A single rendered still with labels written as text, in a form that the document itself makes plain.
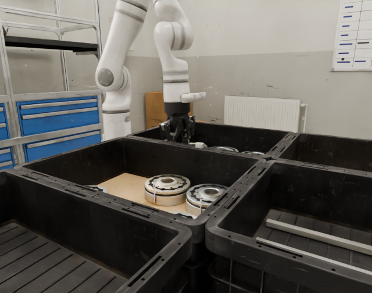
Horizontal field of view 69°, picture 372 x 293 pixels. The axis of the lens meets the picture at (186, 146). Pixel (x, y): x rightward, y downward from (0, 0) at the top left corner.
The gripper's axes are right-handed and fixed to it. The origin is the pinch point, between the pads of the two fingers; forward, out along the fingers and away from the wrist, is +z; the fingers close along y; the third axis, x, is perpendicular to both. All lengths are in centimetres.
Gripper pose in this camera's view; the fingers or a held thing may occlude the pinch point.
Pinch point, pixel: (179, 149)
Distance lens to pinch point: 80.7
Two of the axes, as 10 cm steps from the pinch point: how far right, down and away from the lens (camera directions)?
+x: 7.9, 1.2, -6.0
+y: -6.1, 2.3, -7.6
